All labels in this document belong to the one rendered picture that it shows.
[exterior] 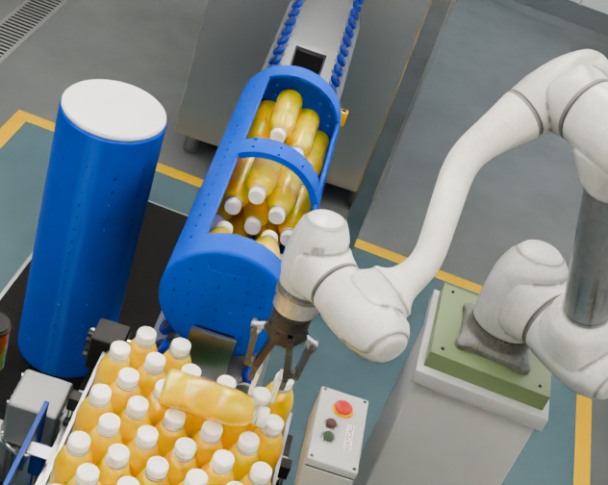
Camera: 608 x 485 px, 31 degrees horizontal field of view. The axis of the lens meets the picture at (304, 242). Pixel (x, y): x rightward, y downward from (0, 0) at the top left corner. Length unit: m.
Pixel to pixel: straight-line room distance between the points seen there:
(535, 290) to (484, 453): 0.45
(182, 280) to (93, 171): 0.68
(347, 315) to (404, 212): 3.05
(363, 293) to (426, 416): 0.85
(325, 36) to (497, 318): 1.66
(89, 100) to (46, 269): 0.52
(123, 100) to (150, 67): 2.28
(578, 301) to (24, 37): 3.55
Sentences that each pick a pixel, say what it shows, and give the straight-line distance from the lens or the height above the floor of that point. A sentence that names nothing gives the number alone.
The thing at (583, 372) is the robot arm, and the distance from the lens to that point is 2.39.
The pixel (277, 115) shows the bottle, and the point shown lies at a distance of 2.85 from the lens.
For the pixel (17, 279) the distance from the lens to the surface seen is 3.72.
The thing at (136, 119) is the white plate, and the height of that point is 1.04.
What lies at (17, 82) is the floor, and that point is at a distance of 4.98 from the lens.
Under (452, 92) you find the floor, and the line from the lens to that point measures 5.97.
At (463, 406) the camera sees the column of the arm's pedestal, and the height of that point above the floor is 0.94.
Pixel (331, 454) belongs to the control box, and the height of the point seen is 1.10.
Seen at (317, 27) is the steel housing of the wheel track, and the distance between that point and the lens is 3.95.
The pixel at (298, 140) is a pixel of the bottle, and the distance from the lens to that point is 2.86.
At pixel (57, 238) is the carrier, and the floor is 0.66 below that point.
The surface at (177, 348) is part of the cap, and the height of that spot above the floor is 1.10.
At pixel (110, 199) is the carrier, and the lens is 2.98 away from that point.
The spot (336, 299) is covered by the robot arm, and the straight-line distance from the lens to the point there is 1.84.
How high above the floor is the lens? 2.61
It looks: 36 degrees down
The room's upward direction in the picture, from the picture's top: 20 degrees clockwise
